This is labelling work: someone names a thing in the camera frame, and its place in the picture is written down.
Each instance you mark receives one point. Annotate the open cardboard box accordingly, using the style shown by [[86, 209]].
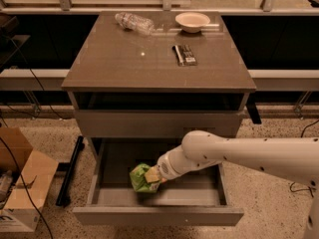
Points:
[[32, 172]]

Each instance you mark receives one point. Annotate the green rice chip bag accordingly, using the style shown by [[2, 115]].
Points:
[[138, 181]]

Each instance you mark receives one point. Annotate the grey drawer cabinet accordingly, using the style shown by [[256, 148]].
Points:
[[119, 70]]

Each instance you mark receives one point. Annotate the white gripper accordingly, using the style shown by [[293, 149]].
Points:
[[166, 167]]

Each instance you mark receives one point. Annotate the closed grey upper drawer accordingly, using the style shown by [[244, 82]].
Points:
[[155, 125]]

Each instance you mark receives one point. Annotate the white bowl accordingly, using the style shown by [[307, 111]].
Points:
[[192, 22]]

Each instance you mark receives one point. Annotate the black table leg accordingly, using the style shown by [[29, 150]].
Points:
[[252, 109]]

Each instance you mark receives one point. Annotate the black metal floor bar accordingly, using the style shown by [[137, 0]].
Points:
[[68, 168]]

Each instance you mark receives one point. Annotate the clear plastic water bottle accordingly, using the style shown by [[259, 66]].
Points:
[[135, 22]]

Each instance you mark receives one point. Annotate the open grey middle drawer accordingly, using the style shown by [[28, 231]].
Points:
[[196, 199]]

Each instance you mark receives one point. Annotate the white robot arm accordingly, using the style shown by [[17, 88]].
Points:
[[295, 159]]

